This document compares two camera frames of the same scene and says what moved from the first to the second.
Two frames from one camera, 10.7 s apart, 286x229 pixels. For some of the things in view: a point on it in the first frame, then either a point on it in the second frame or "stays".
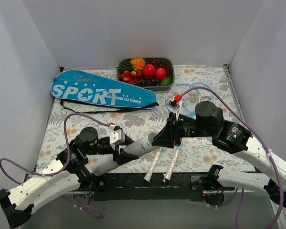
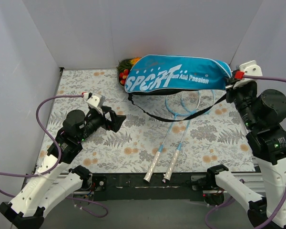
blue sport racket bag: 79,85 -> 161,74
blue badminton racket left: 190,93 stays
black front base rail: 135,187 stays
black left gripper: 120,150 -> 107,118
